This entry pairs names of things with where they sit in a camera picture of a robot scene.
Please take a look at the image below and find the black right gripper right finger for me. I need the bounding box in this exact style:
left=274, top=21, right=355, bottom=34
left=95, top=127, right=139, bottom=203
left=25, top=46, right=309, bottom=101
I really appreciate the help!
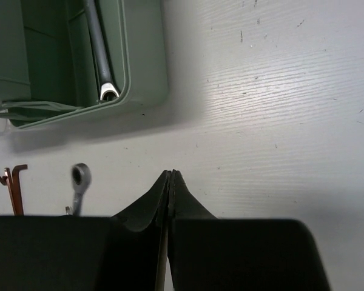
left=168, top=170, right=217, bottom=219

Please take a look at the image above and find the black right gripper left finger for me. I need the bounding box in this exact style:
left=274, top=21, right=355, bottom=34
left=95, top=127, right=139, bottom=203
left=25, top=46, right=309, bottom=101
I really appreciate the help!
left=111, top=170, right=172, bottom=232

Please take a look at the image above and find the small silver ratchet wrench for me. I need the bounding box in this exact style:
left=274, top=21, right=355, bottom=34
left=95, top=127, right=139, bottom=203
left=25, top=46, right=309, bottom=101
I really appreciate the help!
left=70, top=163, right=92, bottom=216

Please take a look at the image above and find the large brown hex key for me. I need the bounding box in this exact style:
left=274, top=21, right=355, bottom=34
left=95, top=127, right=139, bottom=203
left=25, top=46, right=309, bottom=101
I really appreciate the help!
left=4, top=164, right=28, bottom=215

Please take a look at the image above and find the large silver ratchet wrench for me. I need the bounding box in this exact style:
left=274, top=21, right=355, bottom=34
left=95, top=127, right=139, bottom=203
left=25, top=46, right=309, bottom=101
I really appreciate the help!
left=83, top=0, right=120, bottom=102

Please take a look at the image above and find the green plastic toolbox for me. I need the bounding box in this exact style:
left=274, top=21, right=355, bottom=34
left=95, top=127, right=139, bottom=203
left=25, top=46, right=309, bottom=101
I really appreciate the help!
left=0, top=1, right=168, bottom=129

